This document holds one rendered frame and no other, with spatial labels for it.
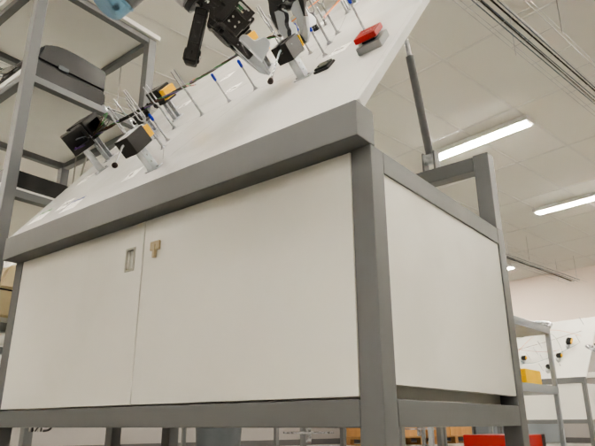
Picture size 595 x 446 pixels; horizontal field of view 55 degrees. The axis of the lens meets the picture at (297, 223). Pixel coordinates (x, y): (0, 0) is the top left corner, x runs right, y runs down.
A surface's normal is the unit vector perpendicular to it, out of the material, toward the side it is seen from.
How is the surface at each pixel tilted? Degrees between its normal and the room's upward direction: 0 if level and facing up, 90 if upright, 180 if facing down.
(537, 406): 90
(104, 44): 180
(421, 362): 90
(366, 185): 90
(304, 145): 90
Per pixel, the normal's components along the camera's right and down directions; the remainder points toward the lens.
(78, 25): 0.00, 0.95
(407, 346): 0.78, -0.21
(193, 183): -0.62, -0.25
